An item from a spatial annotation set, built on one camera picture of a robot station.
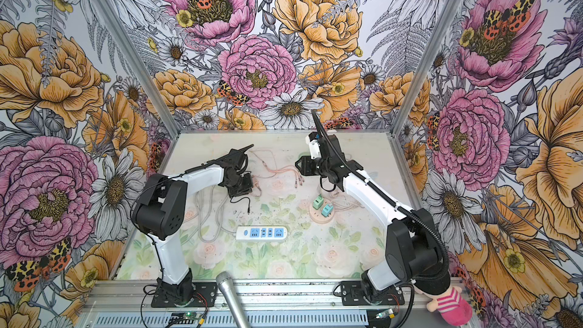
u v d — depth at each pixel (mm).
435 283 697
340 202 965
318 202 890
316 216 894
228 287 733
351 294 740
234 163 812
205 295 741
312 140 762
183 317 714
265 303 744
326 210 867
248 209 940
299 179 1028
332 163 650
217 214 938
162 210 517
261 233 852
